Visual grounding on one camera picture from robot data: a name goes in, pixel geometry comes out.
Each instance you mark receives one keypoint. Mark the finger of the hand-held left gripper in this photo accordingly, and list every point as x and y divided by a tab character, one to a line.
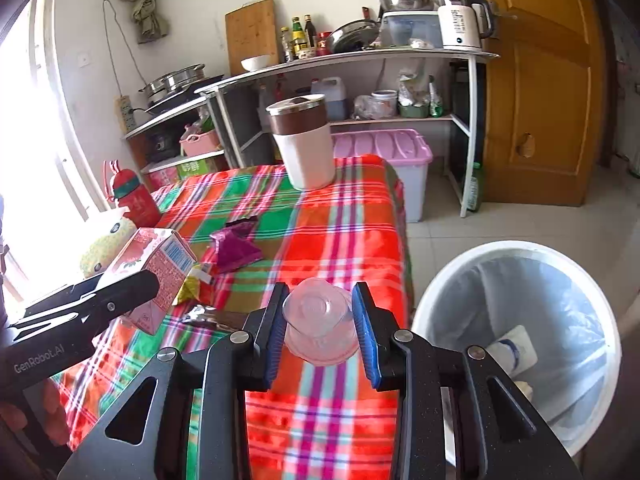
65	295
120	300

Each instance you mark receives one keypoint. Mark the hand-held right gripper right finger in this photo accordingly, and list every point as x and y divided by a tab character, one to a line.
362	340

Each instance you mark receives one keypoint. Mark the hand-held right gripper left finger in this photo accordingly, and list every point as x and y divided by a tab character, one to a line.
277	340

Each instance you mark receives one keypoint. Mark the clear plastic cup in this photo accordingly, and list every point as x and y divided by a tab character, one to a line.
320	325

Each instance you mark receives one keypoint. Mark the pink milk carton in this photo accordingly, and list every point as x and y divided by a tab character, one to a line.
165	260

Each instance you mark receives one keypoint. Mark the white round trash bin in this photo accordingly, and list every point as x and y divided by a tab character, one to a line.
435	290

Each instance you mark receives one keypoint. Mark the pale blue bin liner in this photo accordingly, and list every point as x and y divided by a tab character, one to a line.
550	300

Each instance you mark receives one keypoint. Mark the person's left hand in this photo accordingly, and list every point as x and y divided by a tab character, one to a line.
52	410

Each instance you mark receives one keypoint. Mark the yellow patterned tissue pack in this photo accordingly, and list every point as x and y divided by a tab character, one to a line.
107	250

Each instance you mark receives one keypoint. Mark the brown foil wrapper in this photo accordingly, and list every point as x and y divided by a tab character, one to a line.
210	317

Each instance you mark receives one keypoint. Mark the green yellow wrapper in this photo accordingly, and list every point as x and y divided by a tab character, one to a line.
192	285

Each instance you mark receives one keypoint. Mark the purple snack wrapper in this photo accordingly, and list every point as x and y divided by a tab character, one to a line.
232	252

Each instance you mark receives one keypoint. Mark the red water bottle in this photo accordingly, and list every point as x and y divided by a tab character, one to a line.
137	202

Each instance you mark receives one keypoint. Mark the red green plaid tablecloth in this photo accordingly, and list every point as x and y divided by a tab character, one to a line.
320	240

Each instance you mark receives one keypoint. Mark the red green cardboard box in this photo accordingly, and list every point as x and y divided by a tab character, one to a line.
185	172

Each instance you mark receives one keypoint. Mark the pink plastic basket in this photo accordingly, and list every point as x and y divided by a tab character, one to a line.
200	142

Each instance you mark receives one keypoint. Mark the white power strip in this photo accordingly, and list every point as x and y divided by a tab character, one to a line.
126	114

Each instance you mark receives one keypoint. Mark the white canister with brown lid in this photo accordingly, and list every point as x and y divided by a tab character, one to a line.
305	155

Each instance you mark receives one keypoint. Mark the green bottle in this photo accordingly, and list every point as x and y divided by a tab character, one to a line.
475	187

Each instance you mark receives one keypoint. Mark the storage box with pink lid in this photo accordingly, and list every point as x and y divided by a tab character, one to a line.
390	150

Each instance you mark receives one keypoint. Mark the black induction cooker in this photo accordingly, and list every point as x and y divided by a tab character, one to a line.
185	99

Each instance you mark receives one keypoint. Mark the steel steamer pot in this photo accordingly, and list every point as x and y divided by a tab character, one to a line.
172	82

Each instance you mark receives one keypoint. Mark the crumpled clear plastic bag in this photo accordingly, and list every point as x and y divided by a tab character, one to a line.
365	108

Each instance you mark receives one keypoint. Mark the white plastic tub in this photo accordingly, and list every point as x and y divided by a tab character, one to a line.
384	104

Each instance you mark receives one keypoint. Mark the white bowl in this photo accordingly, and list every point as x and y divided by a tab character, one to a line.
256	63

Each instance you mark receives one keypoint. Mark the white metal shelf rack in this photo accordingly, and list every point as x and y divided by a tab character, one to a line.
380	55

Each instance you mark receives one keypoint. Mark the small seasoning bottle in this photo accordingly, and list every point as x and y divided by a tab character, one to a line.
286	47

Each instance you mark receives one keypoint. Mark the wooden cutting board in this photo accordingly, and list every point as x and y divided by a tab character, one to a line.
250	35

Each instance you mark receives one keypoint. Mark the hanging green cloth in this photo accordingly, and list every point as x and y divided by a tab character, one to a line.
145	5

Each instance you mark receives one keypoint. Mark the red jar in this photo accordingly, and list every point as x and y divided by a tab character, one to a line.
324	44

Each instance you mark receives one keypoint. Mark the yellow label sauce bottle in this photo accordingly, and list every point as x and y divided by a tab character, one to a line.
299	40

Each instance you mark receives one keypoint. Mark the dark wok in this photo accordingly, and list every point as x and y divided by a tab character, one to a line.
352	36

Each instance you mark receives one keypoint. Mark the wooden door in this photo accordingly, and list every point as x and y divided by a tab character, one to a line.
540	85

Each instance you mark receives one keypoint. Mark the dark sauce bottle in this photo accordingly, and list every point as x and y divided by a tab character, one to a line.
311	30

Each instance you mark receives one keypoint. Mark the clear plastic storage box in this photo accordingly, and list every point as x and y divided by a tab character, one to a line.
407	27

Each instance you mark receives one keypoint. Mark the white electric kettle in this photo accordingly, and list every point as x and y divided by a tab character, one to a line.
457	25

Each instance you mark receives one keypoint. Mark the steel mixing bowl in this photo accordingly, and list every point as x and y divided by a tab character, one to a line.
405	0

